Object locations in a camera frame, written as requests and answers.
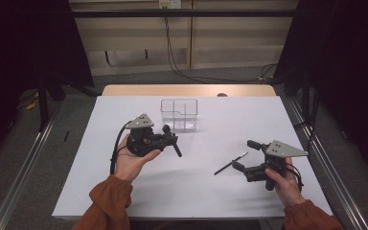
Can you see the clear plastic organizer box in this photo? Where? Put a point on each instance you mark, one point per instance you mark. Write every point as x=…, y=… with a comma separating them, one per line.
x=179, y=113

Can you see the person's right hand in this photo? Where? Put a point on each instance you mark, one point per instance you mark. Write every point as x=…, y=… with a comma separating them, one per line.
x=286, y=188

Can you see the thick black makeup brush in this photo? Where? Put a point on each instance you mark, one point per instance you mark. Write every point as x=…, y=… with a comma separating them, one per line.
x=176, y=149

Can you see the small black stick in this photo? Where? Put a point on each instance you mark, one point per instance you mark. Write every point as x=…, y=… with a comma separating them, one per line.
x=66, y=136

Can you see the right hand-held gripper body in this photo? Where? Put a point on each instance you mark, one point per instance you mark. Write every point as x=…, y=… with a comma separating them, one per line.
x=281, y=150

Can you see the thin black eyeliner pencil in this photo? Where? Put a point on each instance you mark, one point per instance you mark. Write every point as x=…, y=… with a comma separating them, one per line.
x=225, y=167

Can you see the black metal stand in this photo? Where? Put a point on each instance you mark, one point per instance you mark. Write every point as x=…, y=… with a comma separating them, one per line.
x=306, y=99
x=43, y=102

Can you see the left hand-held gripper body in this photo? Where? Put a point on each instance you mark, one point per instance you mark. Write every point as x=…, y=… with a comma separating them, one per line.
x=142, y=140

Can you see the white wall socket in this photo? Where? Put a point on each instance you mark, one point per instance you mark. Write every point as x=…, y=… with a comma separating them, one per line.
x=170, y=3

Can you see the wooden table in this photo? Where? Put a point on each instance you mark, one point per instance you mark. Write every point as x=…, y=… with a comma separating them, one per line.
x=172, y=90

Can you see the person's left hand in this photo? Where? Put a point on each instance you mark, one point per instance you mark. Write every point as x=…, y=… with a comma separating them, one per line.
x=131, y=164

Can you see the black curtain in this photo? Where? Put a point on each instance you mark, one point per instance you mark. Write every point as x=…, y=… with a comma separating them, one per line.
x=28, y=48
x=341, y=64

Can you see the black horizontal bar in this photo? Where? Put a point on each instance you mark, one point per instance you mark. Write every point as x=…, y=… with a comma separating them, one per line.
x=185, y=13

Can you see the white table sheet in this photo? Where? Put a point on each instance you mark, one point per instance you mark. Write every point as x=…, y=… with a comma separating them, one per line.
x=185, y=198

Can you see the metal floor rail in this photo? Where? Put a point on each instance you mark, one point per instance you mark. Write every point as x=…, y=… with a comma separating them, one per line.
x=22, y=172
x=329, y=172

